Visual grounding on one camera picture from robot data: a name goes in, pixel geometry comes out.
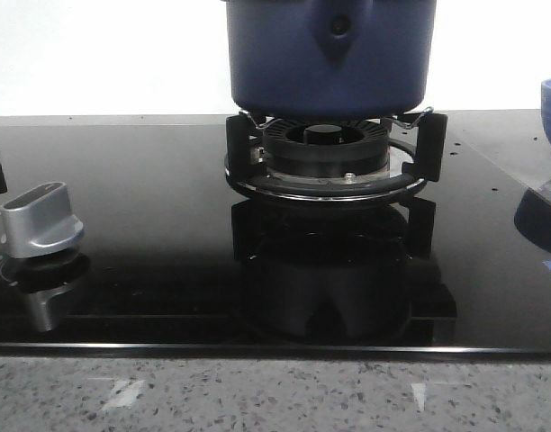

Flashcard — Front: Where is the blue cooking pot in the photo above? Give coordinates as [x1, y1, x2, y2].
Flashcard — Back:
[225, 1, 437, 120]

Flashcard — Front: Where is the black pot support grate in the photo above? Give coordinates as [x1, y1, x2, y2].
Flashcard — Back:
[225, 108, 447, 206]

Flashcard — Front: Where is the black gas burner head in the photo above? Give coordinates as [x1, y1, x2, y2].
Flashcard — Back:
[262, 119, 389, 178]

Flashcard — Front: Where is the black glass cooktop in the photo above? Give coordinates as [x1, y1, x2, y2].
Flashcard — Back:
[0, 110, 551, 360]

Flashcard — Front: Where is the silver stove control knob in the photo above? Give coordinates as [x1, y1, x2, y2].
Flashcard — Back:
[0, 182, 84, 258]

